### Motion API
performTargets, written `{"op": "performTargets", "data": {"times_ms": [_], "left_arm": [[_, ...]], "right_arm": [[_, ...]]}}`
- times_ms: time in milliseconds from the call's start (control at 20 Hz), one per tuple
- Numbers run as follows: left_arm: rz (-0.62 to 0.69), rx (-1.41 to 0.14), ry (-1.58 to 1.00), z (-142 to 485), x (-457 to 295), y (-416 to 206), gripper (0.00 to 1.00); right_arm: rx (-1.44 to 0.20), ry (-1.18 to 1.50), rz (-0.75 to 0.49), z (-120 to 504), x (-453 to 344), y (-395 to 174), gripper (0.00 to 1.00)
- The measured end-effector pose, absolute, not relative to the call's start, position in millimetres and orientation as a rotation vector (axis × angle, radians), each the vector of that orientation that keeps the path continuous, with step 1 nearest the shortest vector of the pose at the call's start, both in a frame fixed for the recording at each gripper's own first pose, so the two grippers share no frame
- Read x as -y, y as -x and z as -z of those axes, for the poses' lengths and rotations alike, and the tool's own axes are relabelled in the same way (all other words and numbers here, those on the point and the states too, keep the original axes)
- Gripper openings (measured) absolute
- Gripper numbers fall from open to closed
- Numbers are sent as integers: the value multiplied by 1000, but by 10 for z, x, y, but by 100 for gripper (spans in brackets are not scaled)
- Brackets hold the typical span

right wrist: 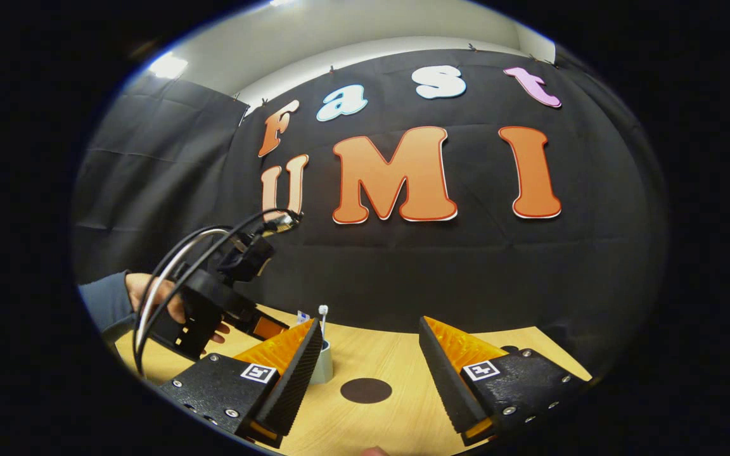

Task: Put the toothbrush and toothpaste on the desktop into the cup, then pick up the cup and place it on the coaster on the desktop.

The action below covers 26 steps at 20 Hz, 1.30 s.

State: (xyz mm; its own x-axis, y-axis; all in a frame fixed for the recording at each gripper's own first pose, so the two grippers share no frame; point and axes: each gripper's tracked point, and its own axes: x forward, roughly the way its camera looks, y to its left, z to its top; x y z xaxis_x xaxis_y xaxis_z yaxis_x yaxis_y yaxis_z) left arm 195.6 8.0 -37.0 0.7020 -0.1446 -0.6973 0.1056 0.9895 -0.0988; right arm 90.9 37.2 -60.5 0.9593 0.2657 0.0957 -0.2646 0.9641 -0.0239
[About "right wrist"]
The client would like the black backdrop cloth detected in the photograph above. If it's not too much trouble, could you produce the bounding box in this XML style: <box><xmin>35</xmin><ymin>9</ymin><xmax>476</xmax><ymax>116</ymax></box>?
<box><xmin>72</xmin><ymin>46</ymin><xmax>670</xmax><ymax>374</ymax></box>

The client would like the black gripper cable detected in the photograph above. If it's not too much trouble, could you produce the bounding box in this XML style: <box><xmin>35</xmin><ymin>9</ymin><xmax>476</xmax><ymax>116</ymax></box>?
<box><xmin>132</xmin><ymin>209</ymin><xmax>296</xmax><ymax>379</ymax></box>

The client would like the dark brown round coaster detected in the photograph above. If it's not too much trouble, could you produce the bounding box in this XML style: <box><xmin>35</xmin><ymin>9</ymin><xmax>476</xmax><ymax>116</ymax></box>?
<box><xmin>340</xmin><ymin>378</ymin><xmax>393</xmax><ymax>404</ymax></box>

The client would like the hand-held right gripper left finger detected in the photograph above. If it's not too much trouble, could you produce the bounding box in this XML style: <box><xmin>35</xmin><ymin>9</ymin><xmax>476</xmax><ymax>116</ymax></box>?
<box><xmin>159</xmin><ymin>319</ymin><xmax>324</xmax><ymax>449</ymax></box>

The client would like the light blue cup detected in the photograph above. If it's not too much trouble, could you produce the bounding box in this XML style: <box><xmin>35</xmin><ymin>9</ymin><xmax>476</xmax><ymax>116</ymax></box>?
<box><xmin>310</xmin><ymin>340</ymin><xmax>334</xmax><ymax>384</ymax></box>

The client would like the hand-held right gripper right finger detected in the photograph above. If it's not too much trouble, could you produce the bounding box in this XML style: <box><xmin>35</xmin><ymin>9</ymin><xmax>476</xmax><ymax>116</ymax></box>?
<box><xmin>419</xmin><ymin>315</ymin><xmax>587</xmax><ymax>447</ymax></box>

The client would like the wooden desktop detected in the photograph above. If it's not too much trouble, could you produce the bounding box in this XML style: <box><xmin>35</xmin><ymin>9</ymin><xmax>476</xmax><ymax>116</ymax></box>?
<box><xmin>115</xmin><ymin>306</ymin><xmax>594</xmax><ymax>456</ymax></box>

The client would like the ceiling light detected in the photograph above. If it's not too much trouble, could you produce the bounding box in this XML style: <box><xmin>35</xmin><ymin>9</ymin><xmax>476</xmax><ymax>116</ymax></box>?
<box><xmin>148</xmin><ymin>52</ymin><xmax>189</xmax><ymax>80</ymax></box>

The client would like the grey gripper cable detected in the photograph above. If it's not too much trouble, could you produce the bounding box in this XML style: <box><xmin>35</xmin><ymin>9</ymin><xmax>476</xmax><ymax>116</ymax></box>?
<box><xmin>136</xmin><ymin>228</ymin><xmax>234</xmax><ymax>358</ymax></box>

